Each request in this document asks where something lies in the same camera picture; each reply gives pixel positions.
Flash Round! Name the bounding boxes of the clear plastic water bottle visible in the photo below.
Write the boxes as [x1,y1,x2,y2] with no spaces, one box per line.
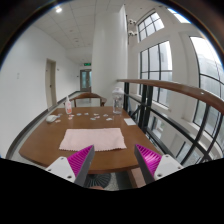
[112,87,124,114]

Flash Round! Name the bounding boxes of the white tissue pack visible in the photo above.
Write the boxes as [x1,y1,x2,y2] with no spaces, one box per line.
[46,115,58,123]

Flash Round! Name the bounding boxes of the white bottle red label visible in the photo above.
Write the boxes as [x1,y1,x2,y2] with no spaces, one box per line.
[65,96,72,115]

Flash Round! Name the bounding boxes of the wooden handrail with black railing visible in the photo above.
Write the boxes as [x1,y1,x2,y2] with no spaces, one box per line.
[119,79,224,166]

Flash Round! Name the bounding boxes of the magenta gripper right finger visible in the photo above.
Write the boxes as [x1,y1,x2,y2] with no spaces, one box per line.
[134,144,183,184]

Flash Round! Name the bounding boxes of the security camera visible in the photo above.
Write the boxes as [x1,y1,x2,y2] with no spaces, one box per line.
[128,19,137,25]
[128,30,137,36]

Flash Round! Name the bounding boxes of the security camera upper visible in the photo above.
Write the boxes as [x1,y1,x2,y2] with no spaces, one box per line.
[128,19,137,25]

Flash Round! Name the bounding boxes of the security camera lower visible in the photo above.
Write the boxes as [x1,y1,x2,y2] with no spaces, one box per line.
[128,30,137,36]

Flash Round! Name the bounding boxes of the grey double door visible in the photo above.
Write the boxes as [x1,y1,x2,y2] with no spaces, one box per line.
[80,70,92,92]

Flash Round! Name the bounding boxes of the white paper sheet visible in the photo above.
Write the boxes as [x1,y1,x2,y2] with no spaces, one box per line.
[124,118,136,126]

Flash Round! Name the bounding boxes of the pink towel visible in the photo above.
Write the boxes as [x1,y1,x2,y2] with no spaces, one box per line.
[59,128,126,152]

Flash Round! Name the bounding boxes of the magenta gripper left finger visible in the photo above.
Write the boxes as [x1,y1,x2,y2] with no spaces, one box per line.
[46,145,95,187]

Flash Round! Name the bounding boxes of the wooden chair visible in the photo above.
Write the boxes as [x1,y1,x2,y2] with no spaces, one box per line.
[71,92,107,107]

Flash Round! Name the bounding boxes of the white side door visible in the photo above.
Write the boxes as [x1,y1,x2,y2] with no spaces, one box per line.
[45,59,57,108]

